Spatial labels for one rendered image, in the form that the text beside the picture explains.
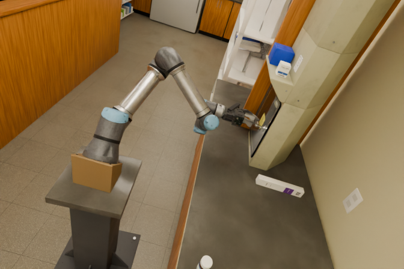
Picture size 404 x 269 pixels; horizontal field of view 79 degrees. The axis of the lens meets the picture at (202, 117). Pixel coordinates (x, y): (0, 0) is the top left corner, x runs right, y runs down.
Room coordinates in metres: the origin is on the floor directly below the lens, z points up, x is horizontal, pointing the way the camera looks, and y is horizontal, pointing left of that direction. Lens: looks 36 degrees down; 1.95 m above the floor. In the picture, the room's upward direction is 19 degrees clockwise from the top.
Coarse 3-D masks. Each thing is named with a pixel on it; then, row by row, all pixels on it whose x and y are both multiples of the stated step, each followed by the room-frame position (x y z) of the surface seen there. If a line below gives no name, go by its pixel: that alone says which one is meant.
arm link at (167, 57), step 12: (168, 48) 1.14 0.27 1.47; (156, 60) 1.11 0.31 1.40; (168, 60) 1.08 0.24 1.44; (180, 60) 1.10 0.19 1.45; (168, 72) 1.07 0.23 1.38; (180, 72) 1.07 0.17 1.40; (180, 84) 1.05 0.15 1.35; (192, 84) 1.06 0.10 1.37; (192, 96) 1.03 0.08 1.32; (192, 108) 1.02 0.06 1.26; (204, 108) 1.02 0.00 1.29; (204, 120) 0.98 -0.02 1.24; (216, 120) 0.99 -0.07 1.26
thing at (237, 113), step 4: (224, 112) 1.14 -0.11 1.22; (228, 112) 1.17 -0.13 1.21; (232, 112) 1.18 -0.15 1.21; (236, 112) 1.16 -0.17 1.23; (240, 112) 1.18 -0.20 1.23; (224, 116) 1.13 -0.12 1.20; (228, 116) 1.14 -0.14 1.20; (232, 116) 1.13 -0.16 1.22; (236, 116) 1.13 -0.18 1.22; (240, 116) 1.13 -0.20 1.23; (244, 116) 1.14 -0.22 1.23; (228, 120) 1.13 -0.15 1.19; (232, 120) 1.13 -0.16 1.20; (236, 120) 1.13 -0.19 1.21; (240, 120) 1.13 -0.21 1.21; (232, 124) 1.13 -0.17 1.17; (236, 124) 1.13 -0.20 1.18; (240, 124) 1.13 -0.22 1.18
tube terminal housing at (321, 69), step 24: (312, 48) 1.14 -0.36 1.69; (312, 72) 1.10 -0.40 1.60; (336, 72) 1.16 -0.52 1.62; (288, 96) 1.10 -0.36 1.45; (312, 96) 1.11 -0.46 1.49; (288, 120) 1.10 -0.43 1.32; (312, 120) 1.25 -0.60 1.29; (264, 144) 1.10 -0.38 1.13; (288, 144) 1.16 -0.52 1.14; (264, 168) 1.11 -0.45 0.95
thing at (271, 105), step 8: (272, 88) 1.35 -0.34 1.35; (272, 96) 1.28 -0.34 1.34; (264, 104) 1.35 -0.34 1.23; (272, 104) 1.21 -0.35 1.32; (280, 104) 1.12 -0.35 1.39; (264, 112) 1.28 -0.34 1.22; (272, 112) 1.15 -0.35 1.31; (272, 120) 1.11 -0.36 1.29; (256, 128) 1.27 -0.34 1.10; (256, 136) 1.20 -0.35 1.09; (256, 144) 1.13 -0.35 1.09
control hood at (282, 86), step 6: (270, 66) 1.25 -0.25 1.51; (276, 66) 1.28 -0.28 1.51; (270, 72) 1.17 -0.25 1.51; (270, 78) 1.11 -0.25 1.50; (276, 78) 1.12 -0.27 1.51; (282, 78) 1.15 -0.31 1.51; (288, 78) 1.17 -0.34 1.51; (276, 84) 1.10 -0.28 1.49; (282, 84) 1.10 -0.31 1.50; (288, 84) 1.10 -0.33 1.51; (276, 90) 1.10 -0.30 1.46; (282, 90) 1.10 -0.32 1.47; (288, 90) 1.10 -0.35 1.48; (282, 96) 1.10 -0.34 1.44
